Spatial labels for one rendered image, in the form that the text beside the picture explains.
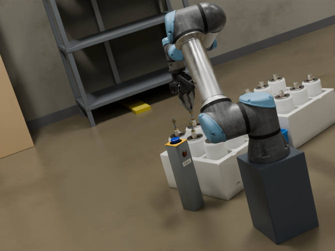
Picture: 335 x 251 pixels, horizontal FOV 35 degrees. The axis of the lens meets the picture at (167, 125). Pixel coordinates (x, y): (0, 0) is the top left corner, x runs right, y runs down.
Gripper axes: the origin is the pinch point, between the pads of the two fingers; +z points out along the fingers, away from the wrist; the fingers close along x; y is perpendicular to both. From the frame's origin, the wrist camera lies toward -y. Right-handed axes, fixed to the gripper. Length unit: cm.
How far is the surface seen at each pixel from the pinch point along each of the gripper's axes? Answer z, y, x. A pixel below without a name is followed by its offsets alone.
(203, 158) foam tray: 16.3, -20.2, 16.3
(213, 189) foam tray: 30.0, -23.8, 18.5
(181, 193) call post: 26.4, -18.5, 31.7
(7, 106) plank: 1, 181, 20
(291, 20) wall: 18, 131, -247
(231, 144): 14.9, -25.5, 3.1
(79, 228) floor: 34, 20, 66
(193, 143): 10.2, -14.3, 15.3
